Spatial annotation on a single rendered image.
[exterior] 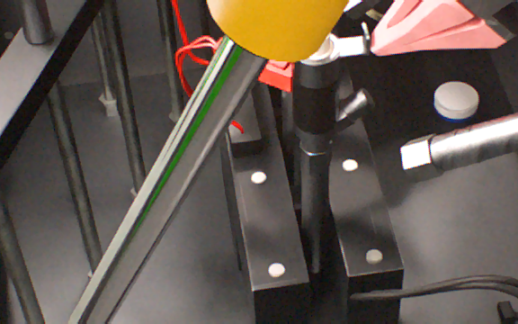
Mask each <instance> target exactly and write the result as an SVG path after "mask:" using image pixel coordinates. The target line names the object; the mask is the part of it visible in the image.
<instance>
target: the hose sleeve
mask: <svg viewBox="0 0 518 324"><path fill-rule="evenodd" d="M430 150H431V155H432V159H433V162H434V164H435V165H436V166H437V167H439V168H440V169H441V170H442V171H449V170H452V169H455V168H457V167H467V166H470V165H471V164H474V163H481V162H484V161H486V160H487V159H490V158H496V157H499V156H502V155H505V154H509V153H513V152H515V151H518V112H514V113H511V114H507V115H505V116H502V117H498V118H496V119H493V120H490V121H484V122H481V123H479V124H471V125H469V126H467V127H466V128H463V129H456V130H454V131H452V132H449V133H445V134H443V135H440V136H436V137H434V138H433V141H432V143H431V147H430Z"/></svg>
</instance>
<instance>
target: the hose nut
mask: <svg viewBox="0 0 518 324"><path fill-rule="evenodd" d="M436 136H437V135H436V134H433V135H429V136H426V137H423V138H420V139H415V140H412V141H409V142H408V143H407V144H406V145H405V146H404V147H402V148H401V150H402V158H403V164H404V169H405V171H406V172H407V173H408V174H409V176H410V177H411V178H412V179H413V180H414V182H415V183H418V182H421V181H424V180H428V179H432V178H435V177H438V176H442V175H443V174H444V173H445V172H446V171H442V170H441V169H440V168H439V167H437V166H436V165H435V164H434V162H433V159H432V155H431V150H430V147H431V143H432V141H433V138H434V137H436Z"/></svg>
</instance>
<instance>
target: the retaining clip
mask: <svg viewBox="0 0 518 324"><path fill-rule="evenodd" d="M339 41H340V43H341V47H342V48H341V54H340V59H347V58H355V57H363V56H369V55H370V53H366V52H365V49H364V46H363V43H362V37H358V38H350V39H342V40H339Z"/></svg>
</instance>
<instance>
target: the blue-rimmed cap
mask: <svg viewBox="0 0 518 324"><path fill-rule="evenodd" d="M433 110H434V111H435V112H436V114H437V115H438V116H440V117H441V118H443V119H444V120H446V121H448V122H465V121H467V120H469V119H471V118H472V117H473V116H474V115H475V114H476V113H477V110H478V94H477V92H476V91H475V89H474V88H473V87H471V86H470V85H467V84H464V83H461V82H449V83H446V84H443V85H441V86H440V87H439V88H438V89H437V90H436V92H435V95H434V99H433Z"/></svg>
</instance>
